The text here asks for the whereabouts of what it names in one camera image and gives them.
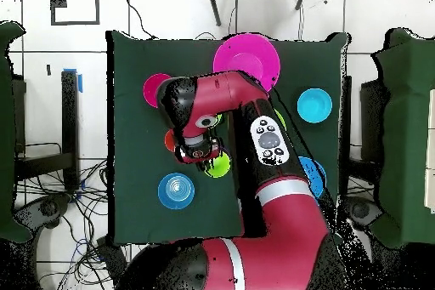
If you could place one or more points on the lime green cup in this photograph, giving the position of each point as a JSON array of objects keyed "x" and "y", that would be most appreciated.
[{"x": 219, "y": 166}]

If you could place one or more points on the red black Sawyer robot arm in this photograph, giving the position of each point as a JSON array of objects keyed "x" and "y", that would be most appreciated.
[{"x": 285, "y": 235}]

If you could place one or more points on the orange cup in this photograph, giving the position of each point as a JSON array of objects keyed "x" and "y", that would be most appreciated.
[{"x": 169, "y": 142}]

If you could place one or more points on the small green bowl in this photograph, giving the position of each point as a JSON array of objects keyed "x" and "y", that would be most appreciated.
[{"x": 217, "y": 120}]

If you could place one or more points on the medium blue bowl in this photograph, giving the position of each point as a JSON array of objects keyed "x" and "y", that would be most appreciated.
[{"x": 176, "y": 191}]

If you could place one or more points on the dark green table cloth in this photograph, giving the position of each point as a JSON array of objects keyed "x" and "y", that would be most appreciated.
[{"x": 136, "y": 188}]

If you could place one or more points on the small red-pink bowl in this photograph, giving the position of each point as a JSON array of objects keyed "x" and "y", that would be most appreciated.
[{"x": 152, "y": 90}]

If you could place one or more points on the large green bowl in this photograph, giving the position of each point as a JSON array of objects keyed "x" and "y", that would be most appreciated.
[{"x": 280, "y": 120}]

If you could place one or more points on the large pink bowl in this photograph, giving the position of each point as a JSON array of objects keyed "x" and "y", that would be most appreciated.
[{"x": 246, "y": 52}]

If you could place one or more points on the large blue bowl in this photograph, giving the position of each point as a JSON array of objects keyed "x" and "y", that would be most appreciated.
[{"x": 315, "y": 176}]

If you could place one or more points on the small light blue bowl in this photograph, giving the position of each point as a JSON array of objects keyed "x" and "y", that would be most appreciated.
[{"x": 315, "y": 105}]

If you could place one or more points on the black power box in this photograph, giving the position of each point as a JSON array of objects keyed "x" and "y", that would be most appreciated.
[{"x": 112, "y": 257}]

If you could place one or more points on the black wheel base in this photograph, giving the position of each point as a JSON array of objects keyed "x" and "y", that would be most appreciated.
[
  {"x": 360, "y": 210},
  {"x": 47, "y": 208}
]

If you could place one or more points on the green covered side table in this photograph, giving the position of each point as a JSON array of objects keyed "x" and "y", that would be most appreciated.
[
  {"x": 7, "y": 133},
  {"x": 408, "y": 133}
]

